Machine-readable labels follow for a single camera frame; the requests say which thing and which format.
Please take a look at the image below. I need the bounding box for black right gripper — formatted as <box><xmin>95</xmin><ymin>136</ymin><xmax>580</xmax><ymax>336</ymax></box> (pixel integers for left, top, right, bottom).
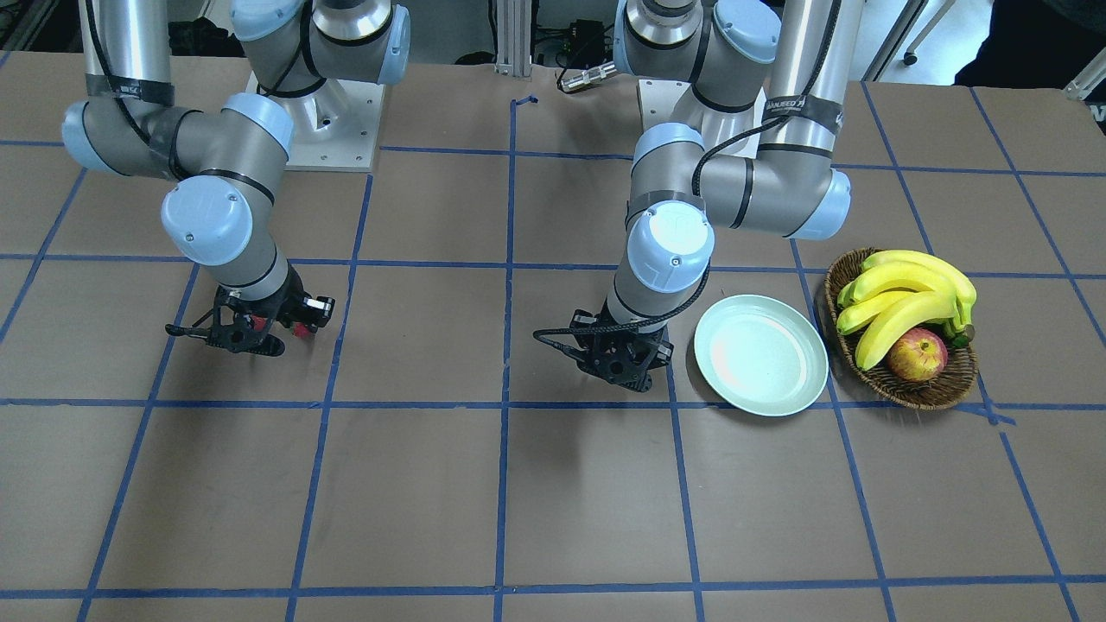
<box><xmin>206</xmin><ymin>268</ymin><xmax>336</xmax><ymax>357</ymax></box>

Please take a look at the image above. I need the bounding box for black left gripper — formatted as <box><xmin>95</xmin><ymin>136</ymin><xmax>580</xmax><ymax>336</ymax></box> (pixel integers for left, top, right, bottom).
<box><xmin>570</xmin><ymin>308</ymin><xmax>674</xmax><ymax>392</ymax></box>

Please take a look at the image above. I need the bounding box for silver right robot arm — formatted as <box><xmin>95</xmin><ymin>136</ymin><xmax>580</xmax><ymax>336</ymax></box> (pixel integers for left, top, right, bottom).
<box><xmin>60</xmin><ymin>1</ymin><xmax>411</xmax><ymax>357</ymax></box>

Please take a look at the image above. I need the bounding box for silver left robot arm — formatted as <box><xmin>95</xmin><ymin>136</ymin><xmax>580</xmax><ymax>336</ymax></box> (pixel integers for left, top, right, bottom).
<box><xmin>561</xmin><ymin>1</ymin><xmax>862</xmax><ymax>392</ymax></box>

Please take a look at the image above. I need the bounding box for light green plate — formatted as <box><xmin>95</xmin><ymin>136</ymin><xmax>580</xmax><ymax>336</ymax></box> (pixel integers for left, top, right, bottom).
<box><xmin>693</xmin><ymin>296</ymin><xmax>830</xmax><ymax>417</ymax></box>

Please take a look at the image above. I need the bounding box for yellow banana bottom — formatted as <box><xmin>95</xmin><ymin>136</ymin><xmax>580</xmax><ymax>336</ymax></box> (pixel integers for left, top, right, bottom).
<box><xmin>854</xmin><ymin>291</ymin><xmax>957</xmax><ymax>371</ymax></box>

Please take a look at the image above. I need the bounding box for red yellow apple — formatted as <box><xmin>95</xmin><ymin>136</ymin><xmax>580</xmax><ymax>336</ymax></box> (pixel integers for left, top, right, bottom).
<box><xmin>885</xmin><ymin>326</ymin><xmax>949</xmax><ymax>383</ymax></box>

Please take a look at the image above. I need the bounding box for brown wicker basket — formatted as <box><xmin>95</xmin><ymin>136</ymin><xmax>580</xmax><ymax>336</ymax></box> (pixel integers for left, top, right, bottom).
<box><xmin>818</xmin><ymin>247</ymin><xmax>979</xmax><ymax>410</ymax></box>

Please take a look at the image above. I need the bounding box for yellow banana top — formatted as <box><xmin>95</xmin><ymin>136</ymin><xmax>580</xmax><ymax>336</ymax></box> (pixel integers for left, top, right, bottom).
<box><xmin>860</xmin><ymin>250</ymin><xmax>977</xmax><ymax>325</ymax></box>

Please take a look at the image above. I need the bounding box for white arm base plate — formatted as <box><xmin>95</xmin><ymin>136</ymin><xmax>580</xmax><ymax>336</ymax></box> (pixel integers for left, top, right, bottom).
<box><xmin>277</xmin><ymin>79</ymin><xmax>386</xmax><ymax>174</ymax></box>
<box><xmin>639</xmin><ymin>79</ymin><xmax>766</xmax><ymax>149</ymax></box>

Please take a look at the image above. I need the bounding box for aluminium frame post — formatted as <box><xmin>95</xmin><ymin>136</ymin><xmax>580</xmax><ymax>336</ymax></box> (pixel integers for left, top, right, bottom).
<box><xmin>493</xmin><ymin>0</ymin><xmax>534</xmax><ymax>81</ymax></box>

